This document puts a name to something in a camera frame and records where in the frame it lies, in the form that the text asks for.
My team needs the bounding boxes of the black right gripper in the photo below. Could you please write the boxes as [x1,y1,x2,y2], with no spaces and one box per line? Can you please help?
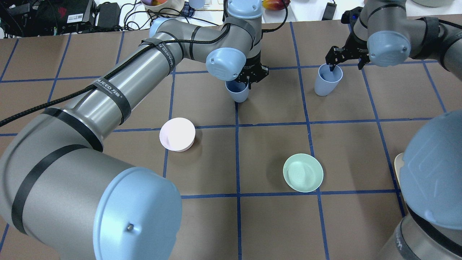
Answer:
[325,31,370,72]

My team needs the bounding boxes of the bowl with foam blocks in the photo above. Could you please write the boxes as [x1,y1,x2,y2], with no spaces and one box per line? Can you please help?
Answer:
[141,0,185,14]

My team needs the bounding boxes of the black braided cable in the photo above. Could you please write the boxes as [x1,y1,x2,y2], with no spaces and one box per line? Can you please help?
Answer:
[0,27,231,127]

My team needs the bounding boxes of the pink bowl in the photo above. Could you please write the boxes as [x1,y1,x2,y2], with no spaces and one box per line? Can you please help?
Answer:
[160,117,196,152]

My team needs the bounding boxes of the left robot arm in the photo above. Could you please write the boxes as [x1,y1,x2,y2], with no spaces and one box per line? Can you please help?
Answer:
[1,0,262,260]

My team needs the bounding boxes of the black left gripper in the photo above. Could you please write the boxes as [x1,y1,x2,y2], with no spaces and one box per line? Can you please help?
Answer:
[236,54,269,90]

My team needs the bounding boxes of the black power adapter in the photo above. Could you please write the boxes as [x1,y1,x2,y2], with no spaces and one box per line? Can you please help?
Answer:
[321,2,337,20]

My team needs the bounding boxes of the mint green bowl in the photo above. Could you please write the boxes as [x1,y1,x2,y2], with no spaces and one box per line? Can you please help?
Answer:
[283,153,324,193]

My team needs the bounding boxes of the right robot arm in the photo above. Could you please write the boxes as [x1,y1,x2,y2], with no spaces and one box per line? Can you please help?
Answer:
[325,0,461,260]

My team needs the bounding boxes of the cream toaster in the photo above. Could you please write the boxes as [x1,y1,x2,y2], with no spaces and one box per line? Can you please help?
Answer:
[394,152,404,190]

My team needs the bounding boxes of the red apple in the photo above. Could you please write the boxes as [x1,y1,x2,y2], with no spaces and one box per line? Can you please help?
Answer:
[262,0,291,10]

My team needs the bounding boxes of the blue cup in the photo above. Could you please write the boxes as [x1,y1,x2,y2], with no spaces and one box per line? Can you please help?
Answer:
[314,64,343,96]
[225,81,249,103]

